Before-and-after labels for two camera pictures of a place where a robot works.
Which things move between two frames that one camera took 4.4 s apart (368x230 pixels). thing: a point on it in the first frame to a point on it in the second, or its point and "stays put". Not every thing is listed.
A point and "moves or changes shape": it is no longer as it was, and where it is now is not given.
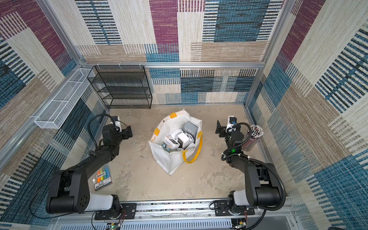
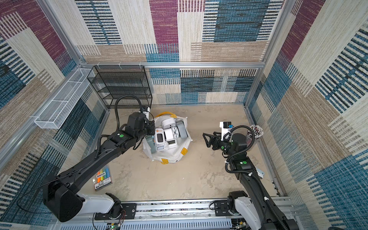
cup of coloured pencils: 256,132 stays put
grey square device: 190,128 to 183,133
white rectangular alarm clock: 183,140 to 171,132
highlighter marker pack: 103,177 stays put
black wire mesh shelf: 122,86 stays put
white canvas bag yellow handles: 178,133 moves or changes shape
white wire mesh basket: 53,114 stays put
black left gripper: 127,136 to 152,127
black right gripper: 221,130 to 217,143
